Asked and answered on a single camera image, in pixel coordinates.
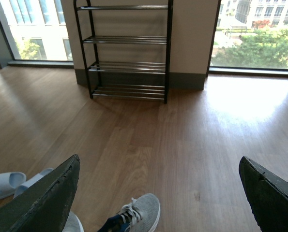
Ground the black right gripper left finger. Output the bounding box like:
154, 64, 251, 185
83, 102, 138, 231
0, 154, 80, 232

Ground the grey knit sneaker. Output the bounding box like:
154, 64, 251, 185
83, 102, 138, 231
62, 211, 84, 232
99, 193, 161, 232

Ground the light blue slipper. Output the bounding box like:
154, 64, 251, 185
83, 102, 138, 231
0, 172, 26, 199
13, 168, 54, 198

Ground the black metal shoe rack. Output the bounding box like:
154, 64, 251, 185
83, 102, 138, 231
73, 0, 173, 103

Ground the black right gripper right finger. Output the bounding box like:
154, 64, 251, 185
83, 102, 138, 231
239, 156, 288, 232

